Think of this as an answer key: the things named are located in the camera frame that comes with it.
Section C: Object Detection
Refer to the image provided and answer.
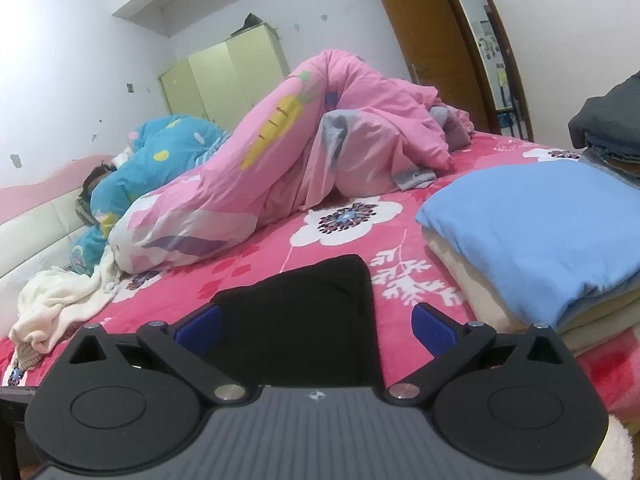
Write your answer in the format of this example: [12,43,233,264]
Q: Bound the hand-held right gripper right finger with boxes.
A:
[384,302,566,406]

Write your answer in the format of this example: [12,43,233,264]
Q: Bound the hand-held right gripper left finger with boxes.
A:
[67,305,251,403]

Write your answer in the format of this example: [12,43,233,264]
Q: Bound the black t-shirt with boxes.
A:
[210,254,386,388]

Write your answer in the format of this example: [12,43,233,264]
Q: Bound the beige checked cloth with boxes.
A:
[10,342,46,376]

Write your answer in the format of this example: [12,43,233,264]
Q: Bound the folded beige garment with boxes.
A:
[422,227,640,358]

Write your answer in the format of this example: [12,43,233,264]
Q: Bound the pink floral bed blanket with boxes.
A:
[0,130,640,480]

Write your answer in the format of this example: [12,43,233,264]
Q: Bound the white fleece blanket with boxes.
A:
[9,250,121,356]

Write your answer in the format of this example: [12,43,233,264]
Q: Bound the folded light blue garment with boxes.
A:
[416,162,640,328]

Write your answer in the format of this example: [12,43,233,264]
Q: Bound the grey patterned pillow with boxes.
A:
[75,195,101,226]

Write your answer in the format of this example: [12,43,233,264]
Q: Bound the blue printed duvet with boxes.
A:
[70,115,231,276]

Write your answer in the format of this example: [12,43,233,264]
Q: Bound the pink and white headboard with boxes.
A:
[0,155,131,281]

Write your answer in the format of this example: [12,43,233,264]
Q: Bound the pink rabbit print duvet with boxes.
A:
[107,49,476,275]

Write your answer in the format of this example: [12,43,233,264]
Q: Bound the folded blue jeans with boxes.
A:
[582,132,640,183]

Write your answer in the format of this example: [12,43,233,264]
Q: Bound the pale yellow wardrobe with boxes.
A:
[159,22,292,128]

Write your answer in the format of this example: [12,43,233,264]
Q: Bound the folded dark grey garment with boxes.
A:
[567,70,640,151]

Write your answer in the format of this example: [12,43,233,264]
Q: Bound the brown wooden door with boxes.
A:
[364,0,493,133]

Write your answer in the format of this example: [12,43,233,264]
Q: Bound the dark item on wardrobe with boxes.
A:
[230,14,263,36]

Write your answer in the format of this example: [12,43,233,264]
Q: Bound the dark wooden door frame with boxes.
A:
[440,0,536,143]

